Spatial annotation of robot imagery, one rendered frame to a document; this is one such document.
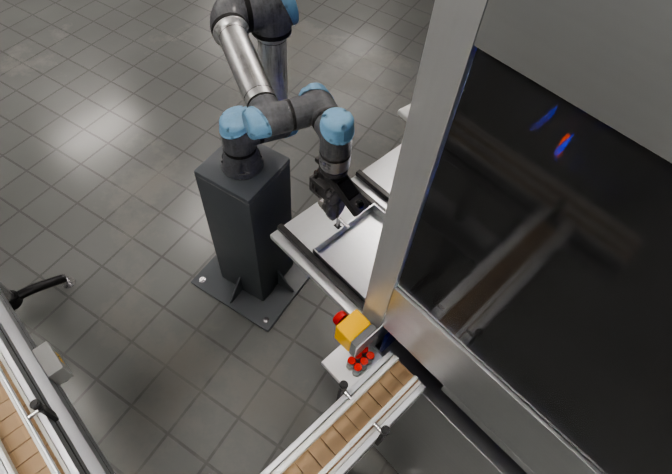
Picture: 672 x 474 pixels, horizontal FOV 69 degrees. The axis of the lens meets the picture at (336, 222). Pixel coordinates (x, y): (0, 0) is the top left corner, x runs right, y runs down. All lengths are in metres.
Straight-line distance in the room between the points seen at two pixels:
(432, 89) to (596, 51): 0.22
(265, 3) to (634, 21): 1.04
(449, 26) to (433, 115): 0.13
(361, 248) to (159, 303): 1.25
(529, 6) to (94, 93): 3.19
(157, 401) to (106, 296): 0.58
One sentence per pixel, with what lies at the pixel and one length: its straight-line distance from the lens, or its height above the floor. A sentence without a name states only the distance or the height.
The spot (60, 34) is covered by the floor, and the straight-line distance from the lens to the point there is 4.15.
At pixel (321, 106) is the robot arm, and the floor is 1.38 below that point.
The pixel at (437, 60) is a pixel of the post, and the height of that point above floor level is 1.76.
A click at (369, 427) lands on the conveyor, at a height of 0.97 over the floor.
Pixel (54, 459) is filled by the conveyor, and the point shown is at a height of 0.93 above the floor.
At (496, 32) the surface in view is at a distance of 0.59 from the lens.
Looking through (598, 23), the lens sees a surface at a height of 1.88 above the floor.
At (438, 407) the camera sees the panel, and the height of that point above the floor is 0.88.
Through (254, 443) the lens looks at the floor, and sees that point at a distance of 2.18.
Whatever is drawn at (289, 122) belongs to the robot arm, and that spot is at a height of 1.35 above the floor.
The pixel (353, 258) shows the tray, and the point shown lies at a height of 0.88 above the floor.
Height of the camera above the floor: 2.13
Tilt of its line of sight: 54 degrees down
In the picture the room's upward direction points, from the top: 6 degrees clockwise
